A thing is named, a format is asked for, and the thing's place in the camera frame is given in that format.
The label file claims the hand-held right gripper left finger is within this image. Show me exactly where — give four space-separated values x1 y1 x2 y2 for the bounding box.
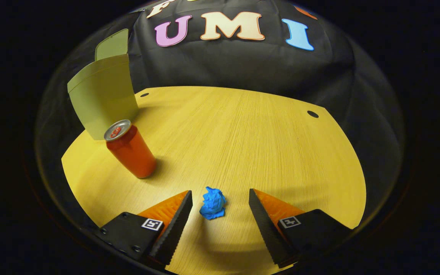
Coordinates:
99 190 193 270

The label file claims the black backdrop cloth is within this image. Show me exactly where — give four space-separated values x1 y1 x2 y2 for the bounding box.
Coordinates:
35 0 406 199

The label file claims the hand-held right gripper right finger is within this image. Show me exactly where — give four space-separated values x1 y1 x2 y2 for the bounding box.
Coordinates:
249 188 354 268

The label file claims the wooden desktop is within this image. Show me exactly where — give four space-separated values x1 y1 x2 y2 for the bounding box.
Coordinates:
61 86 367 275

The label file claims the red pop can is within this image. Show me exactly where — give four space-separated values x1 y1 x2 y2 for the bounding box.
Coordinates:
104 119 157 179

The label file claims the cream desktop garbage bin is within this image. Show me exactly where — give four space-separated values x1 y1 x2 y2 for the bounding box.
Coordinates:
67 29 139 141

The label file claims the blue paper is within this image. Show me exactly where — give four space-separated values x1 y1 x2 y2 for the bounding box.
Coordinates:
199 186 226 220

